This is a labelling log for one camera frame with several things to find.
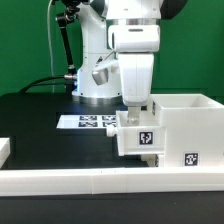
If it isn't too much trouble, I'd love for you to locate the black cable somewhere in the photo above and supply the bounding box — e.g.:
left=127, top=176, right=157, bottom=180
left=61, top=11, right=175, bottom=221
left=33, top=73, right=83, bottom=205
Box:
left=18, top=75, right=75, bottom=94

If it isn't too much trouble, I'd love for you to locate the white drawer cabinet box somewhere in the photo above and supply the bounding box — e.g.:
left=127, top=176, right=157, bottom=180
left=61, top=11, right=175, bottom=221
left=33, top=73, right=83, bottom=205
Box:
left=148, top=94, right=224, bottom=167

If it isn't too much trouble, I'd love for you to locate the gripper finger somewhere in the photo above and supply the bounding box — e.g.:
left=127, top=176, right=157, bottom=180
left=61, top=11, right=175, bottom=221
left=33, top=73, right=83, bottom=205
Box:
left=128, top=107, right=140, bottom=125

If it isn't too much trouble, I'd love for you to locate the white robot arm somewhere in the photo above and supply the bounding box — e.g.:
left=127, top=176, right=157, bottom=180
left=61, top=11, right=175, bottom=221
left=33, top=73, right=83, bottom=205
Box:
left=54, top=0, right=188, bottom=125

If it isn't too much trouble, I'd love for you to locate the white front fence wall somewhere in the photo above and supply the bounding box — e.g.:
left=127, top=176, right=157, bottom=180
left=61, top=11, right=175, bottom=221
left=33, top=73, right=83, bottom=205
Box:
left=0, top=167, right=224, bottom=196

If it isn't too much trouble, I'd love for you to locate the white left fence block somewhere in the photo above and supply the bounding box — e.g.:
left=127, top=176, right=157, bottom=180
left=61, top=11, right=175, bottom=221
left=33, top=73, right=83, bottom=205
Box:
left=0, top=138, right=10, bottom=168

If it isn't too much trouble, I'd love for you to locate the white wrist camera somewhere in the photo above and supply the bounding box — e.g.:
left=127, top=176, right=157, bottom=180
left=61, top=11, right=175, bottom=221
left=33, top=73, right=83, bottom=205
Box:
left=92, top=59, right=118, bottom=85

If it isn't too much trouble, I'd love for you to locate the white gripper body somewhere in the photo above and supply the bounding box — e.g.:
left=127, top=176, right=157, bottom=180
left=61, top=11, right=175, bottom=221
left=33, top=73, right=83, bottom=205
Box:
left=108, top=25, right=160, bottom=107

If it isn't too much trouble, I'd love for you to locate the white hanging cable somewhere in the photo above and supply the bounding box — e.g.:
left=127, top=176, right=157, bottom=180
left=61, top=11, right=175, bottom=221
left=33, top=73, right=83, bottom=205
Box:
left=47, top=0, right=56, bottom=94

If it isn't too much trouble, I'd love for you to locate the white front drawer tray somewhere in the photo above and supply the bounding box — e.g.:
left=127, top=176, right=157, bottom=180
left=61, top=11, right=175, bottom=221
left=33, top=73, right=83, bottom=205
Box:
left=141, top=154, right=164, bottom=167

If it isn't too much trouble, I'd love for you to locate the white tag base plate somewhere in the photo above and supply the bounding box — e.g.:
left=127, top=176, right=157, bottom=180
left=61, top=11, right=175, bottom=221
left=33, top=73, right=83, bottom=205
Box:
left=57, top=115, right=116, bottom=129

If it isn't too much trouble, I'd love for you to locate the white drawer tray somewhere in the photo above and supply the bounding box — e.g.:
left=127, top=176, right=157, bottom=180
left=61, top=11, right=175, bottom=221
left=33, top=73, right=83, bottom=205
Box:
left=141, top=154, right=164, bottom=167
left=106, top=111, right=166, bottom=156

